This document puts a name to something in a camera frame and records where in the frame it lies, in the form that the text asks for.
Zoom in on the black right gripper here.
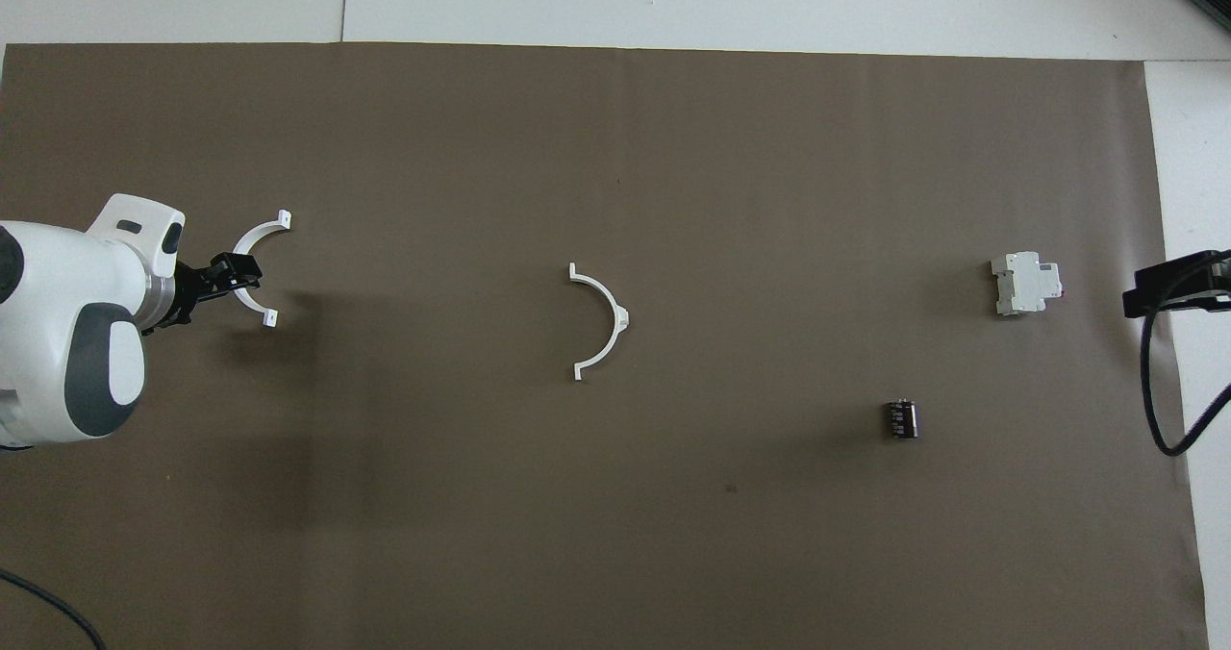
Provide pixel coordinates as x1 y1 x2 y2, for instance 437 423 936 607
1123 249 1231 319

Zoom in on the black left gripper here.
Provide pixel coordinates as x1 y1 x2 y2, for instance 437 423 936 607
142 251 263 336

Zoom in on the white half-ring pipe clamp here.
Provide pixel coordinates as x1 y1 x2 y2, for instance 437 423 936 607
231 211 291 328
569 262 631 383

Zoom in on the white circuit breaker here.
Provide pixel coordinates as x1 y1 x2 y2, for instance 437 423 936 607
991 251 1064 317

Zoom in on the brown paper table mat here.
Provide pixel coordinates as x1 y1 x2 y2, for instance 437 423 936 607
0 42 1211 650

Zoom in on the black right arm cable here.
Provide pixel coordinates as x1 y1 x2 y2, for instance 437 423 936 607
1140 265 1231 457

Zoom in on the thin black loose cable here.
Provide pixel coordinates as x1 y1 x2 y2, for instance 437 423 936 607
0 568 107 650

